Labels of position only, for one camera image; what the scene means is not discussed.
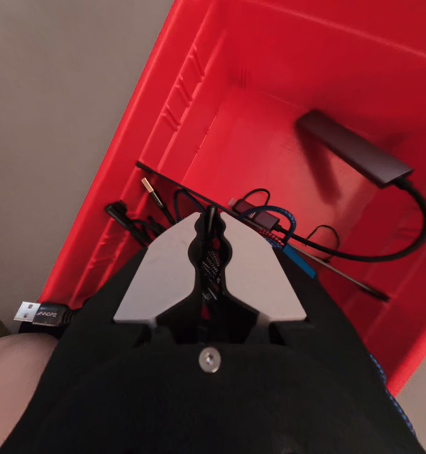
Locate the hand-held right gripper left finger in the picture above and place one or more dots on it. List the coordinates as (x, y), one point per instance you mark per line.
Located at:
(159, 276)

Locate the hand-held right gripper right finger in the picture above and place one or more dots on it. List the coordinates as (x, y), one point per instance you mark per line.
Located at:
(259, 276)

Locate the red plastic bin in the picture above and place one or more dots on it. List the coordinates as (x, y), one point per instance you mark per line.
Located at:
(269, 124)

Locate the person's right forearm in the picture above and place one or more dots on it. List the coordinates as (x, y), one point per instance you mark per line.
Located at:
(10, 390)

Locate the black bin divider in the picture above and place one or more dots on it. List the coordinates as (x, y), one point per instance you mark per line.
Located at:
(372, 291)

